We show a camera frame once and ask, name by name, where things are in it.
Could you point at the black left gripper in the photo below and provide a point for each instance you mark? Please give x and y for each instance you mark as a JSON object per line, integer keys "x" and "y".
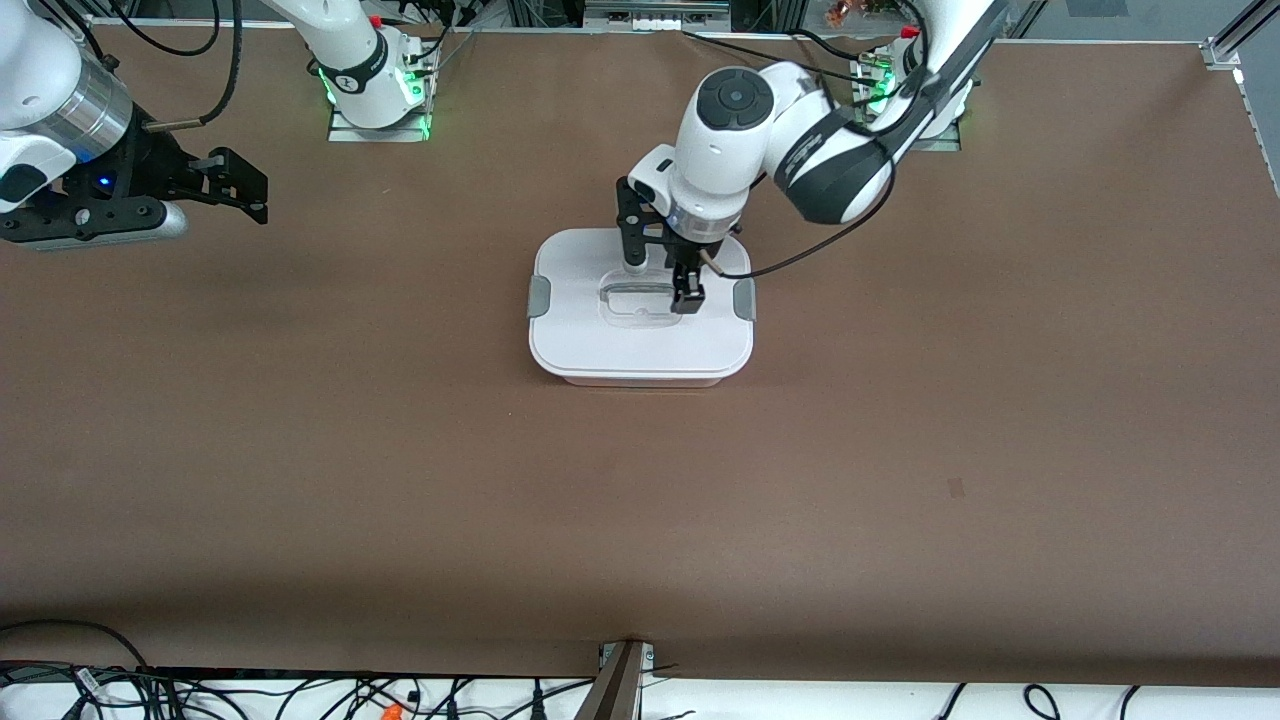
{"x": 686, "y": 268}

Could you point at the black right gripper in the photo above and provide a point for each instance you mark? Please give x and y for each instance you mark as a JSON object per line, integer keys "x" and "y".
{"x": 150, "y": 165}

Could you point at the white box lid grey latches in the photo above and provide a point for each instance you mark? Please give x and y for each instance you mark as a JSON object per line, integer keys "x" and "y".
{"x": 700, "y": 345}

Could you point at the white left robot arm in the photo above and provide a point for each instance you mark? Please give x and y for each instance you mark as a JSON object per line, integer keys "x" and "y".
{"x": 720, "y": 150}

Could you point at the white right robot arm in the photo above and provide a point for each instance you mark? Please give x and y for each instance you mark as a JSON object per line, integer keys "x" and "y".
{"x": 40, "y": 80}

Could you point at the translucent plastic box base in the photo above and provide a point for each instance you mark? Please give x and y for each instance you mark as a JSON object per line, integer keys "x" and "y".
{"x": 640, "y": 382}

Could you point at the grey background device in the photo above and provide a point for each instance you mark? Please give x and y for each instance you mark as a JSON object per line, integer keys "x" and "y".
{"x": 655, "y": 12}

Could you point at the copper coloured background object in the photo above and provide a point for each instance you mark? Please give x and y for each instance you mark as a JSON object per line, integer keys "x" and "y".
{"x": 845, "y": 12}

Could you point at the black power plug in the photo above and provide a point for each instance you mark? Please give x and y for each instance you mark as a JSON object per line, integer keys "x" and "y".
{"x": 536, "y": 705}

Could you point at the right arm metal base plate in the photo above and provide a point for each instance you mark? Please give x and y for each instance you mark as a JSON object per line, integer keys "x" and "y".
{"x": 350, "y": 134}

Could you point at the aluminium table edge bracket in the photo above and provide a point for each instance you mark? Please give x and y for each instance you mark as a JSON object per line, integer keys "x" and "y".
{"x": 612, "y": 695}

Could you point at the aluminium frame profile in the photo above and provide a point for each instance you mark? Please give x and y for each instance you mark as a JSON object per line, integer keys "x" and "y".
{"x": 1222, "y": 45}

